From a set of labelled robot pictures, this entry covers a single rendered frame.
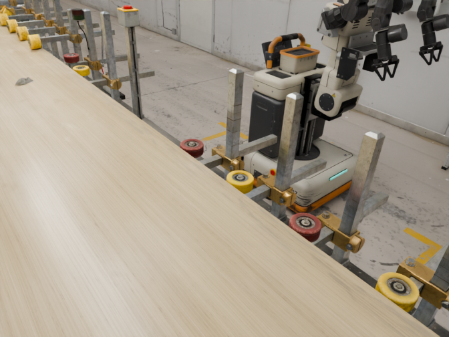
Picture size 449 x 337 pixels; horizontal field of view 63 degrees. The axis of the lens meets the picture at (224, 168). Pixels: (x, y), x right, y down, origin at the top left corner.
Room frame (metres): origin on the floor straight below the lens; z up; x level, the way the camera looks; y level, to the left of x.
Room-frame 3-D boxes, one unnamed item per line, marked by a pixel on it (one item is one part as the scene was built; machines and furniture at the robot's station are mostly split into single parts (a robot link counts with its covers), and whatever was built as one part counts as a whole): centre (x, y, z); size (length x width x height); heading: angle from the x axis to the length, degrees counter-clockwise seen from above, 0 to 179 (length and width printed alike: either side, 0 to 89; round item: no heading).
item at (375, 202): (0.84, -0.36, 0.80); 0.43 x 0.03 x 0.04; 130
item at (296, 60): (2.30, -0.43, 0.87); 0.23 x 0.15 x 0.11; 131
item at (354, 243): (0.79, -0.33, 0.81); 0.14 x 0.06 x 0.05; 40
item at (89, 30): (2.11, 0.78, 0.91); 0.04 x 0.04 x 0.48; 40
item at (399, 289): (0.52, -0.37, 0.85); 0.08 x 0.08 x 0.11
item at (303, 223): (0.71, -0.21, 0.85); 0.08 x 0.08 x 0.11
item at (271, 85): (2.29, -0.45, 0.59); 0.55 x 0.34 x 0.83; 131
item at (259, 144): (1.22, -0.04, 0.80); 0.43 x 0.03 x 0.04; 130
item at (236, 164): (1.17, -0.01, 0.80); 0.14 x 0.06 x 0.05; 40
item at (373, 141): (0.78, -0.35, 0.89); 0.04 x 0.04 x 0.48; 40
